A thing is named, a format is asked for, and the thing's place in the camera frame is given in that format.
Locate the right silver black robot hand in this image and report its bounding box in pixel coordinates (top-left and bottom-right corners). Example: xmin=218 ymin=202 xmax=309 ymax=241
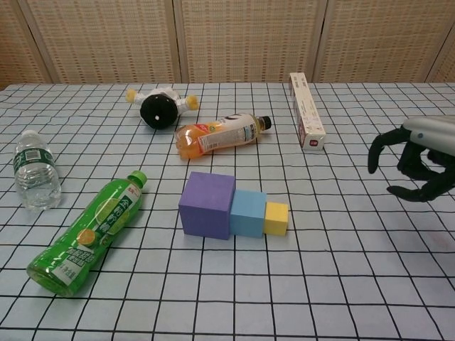
xmin=368 ymin=116 xmax=455 ymax=204

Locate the small yellow cube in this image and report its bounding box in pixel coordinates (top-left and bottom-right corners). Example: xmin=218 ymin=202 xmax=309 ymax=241
xmin=262 ymin=201 xmax=289 ymax=237

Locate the blue cube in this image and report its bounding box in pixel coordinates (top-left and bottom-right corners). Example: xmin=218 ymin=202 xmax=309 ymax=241
xmin=229 ymin=189 xmax=267 ymax=239

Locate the purple cube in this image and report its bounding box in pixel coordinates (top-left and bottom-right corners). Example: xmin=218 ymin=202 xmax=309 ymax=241
xmin=178 ymin=170 xmax=236 ymax=242

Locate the long white cardboard box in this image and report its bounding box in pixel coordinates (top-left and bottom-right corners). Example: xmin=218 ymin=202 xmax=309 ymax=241
xmin=288 ymin=72 xmax=327 ymax=152

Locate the orange juice bottle black cap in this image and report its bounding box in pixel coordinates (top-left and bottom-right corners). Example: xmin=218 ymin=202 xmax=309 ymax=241
xmin=173 ymin=112 xmax=273 ymax=161

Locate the woven bamboo folding screen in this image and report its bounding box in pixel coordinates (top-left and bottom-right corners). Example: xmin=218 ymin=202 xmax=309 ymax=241
xmin=0 ymin=0 xmax=455 ymax=86

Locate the light blue checkered tablecloth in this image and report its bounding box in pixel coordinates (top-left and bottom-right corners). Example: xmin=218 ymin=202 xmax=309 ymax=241
xmin=0 ymin=82 xmax=455 ymax=341

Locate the plush doll black head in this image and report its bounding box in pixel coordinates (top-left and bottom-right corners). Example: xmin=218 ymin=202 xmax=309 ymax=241
xmin=126 ymin=87 xmax=200 ymax=129

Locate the green tea bottle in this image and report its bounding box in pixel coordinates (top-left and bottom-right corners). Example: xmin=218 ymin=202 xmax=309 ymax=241
xmin=27 ymin=169 xmax=149 ymax=298

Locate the clear water bottle green label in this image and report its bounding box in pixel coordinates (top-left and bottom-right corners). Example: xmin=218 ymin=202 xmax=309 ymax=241
xmin=13 ymin=129 xmax=62 ymax=212

